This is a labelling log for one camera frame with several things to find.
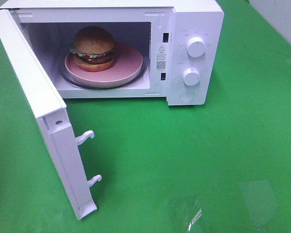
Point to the round white door button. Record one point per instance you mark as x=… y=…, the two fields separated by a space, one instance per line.
x=187 y=96

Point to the pink round plate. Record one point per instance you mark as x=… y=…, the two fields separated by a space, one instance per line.
x=123 y=50

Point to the burger with lettuce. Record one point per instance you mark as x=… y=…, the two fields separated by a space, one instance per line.
x=93 y=49

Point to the white microwave door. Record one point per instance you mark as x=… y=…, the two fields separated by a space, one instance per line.
x=49 y=110

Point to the glass microwave turntable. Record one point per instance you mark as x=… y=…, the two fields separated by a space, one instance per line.
x=124 y=74

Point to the lower white microwave knob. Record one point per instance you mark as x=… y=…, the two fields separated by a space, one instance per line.
x=191 y=76

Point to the white microwave knob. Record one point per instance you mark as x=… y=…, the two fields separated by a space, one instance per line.
x=196 y=46
x=191 y=76

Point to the white microwave oven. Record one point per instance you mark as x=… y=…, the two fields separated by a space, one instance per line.
x=163 y=48

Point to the upper white microwave knob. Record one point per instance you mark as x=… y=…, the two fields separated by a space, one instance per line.
x=196 y=46

